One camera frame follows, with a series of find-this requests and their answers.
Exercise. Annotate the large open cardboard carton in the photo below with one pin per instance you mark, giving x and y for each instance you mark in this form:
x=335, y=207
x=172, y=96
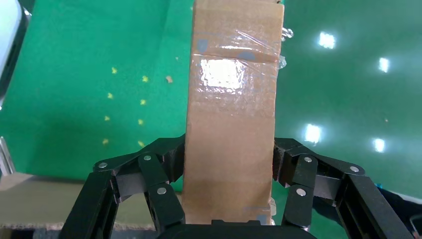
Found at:
x=33, y=204

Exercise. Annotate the small taped cardboard box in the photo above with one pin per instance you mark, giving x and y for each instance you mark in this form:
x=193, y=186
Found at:
x=230, y=132

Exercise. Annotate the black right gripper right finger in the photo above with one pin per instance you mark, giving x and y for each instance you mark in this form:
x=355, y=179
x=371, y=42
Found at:
x=306, y=168

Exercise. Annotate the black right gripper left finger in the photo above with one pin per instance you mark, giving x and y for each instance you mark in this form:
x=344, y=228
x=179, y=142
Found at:
x=155, y=165

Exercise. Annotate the small tan paper scrap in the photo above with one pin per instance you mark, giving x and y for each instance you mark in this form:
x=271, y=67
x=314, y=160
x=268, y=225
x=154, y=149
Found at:
x=169, y=79

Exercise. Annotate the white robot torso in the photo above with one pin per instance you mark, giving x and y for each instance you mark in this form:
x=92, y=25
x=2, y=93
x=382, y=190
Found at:
x=8, y=33

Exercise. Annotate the green table cloth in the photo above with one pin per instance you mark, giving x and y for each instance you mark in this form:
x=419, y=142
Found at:
x=66, y=99

